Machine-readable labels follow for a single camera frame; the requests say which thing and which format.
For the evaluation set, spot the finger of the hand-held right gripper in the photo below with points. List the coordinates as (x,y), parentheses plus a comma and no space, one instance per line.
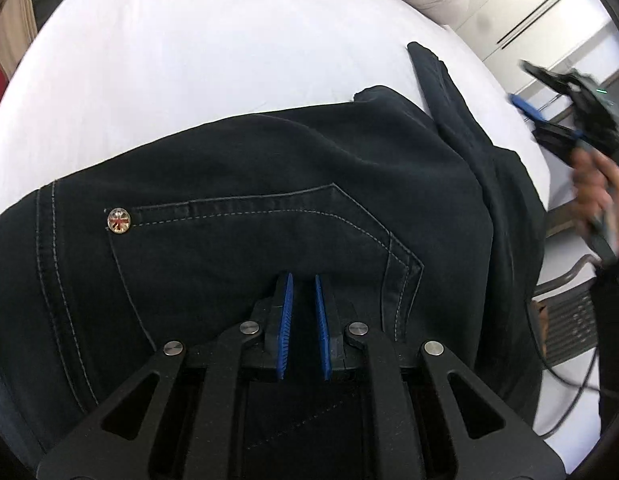
(525,107)
(554,142)

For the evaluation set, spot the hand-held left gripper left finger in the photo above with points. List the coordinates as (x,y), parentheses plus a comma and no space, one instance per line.
(285,320)

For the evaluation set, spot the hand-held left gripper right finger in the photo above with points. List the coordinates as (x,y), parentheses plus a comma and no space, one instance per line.
(322,330)

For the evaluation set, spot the black denim pants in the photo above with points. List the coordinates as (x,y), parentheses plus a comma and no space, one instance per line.
(239,160)

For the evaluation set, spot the person's right hand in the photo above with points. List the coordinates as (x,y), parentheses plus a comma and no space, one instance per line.
(587,185)

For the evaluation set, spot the grey mesh chair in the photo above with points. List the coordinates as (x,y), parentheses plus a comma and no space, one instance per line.
(564,320)

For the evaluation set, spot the white bed sheet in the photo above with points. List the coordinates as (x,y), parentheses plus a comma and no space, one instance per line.
(189,35)

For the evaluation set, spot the beige curtain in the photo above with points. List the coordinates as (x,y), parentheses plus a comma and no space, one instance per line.
(14,25)

